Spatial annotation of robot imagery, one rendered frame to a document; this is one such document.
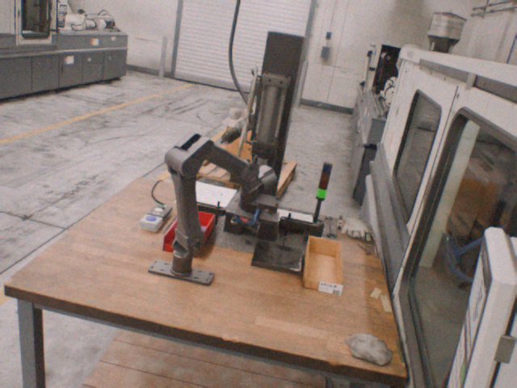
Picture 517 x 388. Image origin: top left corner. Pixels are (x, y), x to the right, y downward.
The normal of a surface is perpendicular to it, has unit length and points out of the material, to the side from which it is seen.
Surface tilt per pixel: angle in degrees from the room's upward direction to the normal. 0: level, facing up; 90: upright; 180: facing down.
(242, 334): 0
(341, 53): 90
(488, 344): 90
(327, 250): 90
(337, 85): 90
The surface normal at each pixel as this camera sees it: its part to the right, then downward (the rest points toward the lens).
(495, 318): -0.38, 0.27
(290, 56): -0.13, 0.34
